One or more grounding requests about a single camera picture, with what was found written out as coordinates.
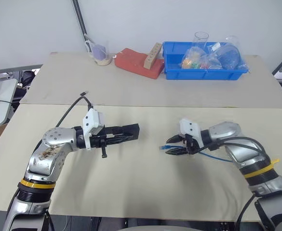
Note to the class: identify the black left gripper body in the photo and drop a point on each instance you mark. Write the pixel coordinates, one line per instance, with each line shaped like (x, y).
(96, 140)

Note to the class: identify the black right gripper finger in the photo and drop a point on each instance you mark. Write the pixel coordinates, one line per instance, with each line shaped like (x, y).
(177, 151)
(177, 139)

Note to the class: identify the grey side table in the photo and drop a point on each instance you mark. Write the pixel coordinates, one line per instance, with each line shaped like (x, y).
(3, 96)

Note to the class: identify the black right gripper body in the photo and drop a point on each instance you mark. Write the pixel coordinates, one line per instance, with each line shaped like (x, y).
(191, 145)

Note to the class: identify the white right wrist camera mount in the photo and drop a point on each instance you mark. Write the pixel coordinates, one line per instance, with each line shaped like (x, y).
(190, 128)

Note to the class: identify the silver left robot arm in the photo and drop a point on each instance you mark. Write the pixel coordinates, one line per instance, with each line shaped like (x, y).
(49, 158)

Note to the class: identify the clear bag with dark item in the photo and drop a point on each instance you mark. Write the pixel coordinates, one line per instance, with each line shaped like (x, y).
(228, 56)

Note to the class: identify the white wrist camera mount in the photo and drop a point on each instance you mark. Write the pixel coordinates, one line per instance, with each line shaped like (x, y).
(90, 120)
(190, 128)

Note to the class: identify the wooden block with holes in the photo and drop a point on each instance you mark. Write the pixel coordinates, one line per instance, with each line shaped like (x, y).
(151, 56)

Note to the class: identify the red cloth block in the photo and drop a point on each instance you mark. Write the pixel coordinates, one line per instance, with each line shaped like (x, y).
(131, 61)

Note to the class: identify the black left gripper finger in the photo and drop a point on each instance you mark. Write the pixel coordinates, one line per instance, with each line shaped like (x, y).
(113, 129)
(117, 139)

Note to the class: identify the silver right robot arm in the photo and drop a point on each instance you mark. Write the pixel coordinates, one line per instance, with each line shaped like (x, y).
(251, 166)

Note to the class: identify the black bag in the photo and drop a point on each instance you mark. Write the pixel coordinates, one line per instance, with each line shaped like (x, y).
(26, 81)

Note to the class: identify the black metal rail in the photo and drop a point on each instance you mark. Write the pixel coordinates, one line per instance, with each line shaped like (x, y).
(81, 21)

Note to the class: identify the clear plastic cup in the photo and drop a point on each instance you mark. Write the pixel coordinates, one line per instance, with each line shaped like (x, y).
(200, 39)

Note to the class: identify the beaker with purple item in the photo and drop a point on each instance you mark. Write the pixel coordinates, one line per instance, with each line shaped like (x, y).
(101, 54)

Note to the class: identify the plastic bag of colourful pieces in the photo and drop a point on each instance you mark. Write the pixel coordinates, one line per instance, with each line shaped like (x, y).
(195, 60)

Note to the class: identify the blue plastic bin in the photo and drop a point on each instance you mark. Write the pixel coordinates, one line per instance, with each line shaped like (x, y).
(198, 74)

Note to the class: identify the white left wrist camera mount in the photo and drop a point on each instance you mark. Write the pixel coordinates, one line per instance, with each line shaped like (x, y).
(90, 120)

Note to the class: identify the yellow zip tie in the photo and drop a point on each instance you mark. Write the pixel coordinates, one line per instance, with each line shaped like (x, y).
(273, 163)

